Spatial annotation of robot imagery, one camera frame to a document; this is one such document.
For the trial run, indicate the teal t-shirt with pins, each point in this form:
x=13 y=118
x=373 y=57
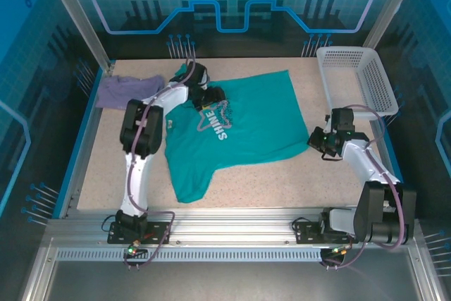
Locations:
x=253 y=121

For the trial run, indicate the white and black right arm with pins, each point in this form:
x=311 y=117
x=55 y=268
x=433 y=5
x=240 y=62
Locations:
x=363 y=160

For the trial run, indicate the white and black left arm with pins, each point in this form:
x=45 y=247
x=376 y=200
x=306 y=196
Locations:
x=139 y=181

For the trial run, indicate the purple t-shirt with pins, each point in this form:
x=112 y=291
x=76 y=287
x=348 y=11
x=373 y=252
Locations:
x=116 y=91

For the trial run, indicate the white perforated plastic basket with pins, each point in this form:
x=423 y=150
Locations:
x=378 y=79

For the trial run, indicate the small LED circuit board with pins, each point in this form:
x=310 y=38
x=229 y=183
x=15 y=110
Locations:
x=336 y=251
x=133 y=251

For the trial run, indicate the aluminium mounting beam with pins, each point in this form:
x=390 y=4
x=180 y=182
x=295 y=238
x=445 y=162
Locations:
x=229 y=227

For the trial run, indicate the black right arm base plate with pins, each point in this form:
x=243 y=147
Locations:
x=304 y=234

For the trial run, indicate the aluminium frame post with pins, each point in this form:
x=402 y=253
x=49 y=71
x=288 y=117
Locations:
x=393 y=5
x=78 y=15

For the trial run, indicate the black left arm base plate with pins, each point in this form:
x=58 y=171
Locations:
x=120 y=235

